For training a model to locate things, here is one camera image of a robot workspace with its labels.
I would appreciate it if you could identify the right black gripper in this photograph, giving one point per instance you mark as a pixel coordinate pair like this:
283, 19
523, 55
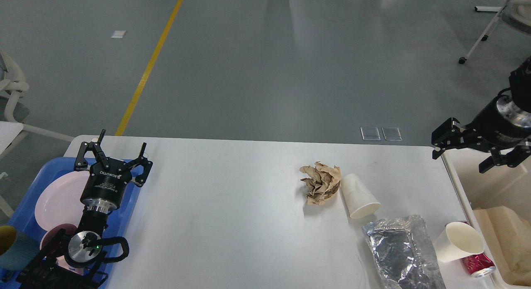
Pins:
503, 123

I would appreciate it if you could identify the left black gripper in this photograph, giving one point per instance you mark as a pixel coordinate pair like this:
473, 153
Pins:
106, 184

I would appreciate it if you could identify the pink plate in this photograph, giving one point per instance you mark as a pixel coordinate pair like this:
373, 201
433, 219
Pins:
60, 201

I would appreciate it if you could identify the brown paper bag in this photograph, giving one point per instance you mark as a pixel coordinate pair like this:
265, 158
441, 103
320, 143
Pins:
507, 236

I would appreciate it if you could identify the teal green mug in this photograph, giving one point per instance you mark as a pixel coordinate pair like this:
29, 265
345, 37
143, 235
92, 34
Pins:
17, 249

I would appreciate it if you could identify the aluminium foil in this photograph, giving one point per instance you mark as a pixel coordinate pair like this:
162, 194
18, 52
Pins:
403, 253

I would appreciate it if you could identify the white paper cup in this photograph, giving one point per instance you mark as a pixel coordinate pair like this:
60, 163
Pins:
458, 240
359, 200

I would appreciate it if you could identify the brown paper ball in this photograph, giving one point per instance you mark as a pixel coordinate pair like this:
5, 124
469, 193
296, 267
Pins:
323, 182

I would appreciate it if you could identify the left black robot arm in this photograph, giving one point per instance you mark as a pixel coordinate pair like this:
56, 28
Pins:
74, 260

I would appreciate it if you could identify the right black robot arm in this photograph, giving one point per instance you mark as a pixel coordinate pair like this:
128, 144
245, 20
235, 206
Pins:
520, 90

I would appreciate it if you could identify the beige plastic bin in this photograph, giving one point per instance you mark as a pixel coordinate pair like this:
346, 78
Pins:
500, 186

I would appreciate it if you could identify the blue plastic tray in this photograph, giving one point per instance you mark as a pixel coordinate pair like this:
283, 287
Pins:
23, 219

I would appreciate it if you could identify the clear floor plate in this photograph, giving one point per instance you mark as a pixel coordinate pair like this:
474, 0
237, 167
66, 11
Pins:
373, 133

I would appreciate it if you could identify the white side table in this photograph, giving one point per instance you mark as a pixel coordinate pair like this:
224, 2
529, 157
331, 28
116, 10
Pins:
8, 133

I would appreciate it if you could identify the red soda can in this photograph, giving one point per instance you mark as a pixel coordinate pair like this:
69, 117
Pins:
479, 265

